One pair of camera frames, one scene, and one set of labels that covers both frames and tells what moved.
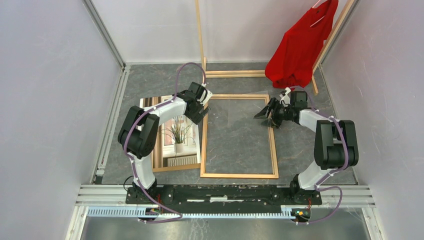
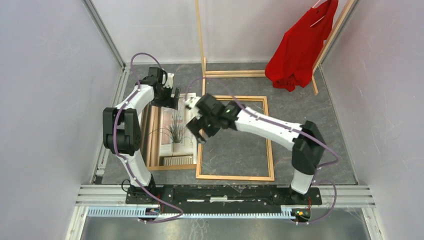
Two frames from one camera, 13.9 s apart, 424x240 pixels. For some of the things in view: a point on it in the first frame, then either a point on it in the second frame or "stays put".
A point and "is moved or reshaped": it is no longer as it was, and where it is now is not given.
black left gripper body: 195,116 to 165,99
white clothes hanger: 317,21 stays put
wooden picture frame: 272,141 is moved or reshaped
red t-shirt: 292,61 stays put
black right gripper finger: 268,123 to 201,135
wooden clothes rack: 333,35 stays put
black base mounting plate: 219,197 stays put
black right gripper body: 279,112 to 208,123
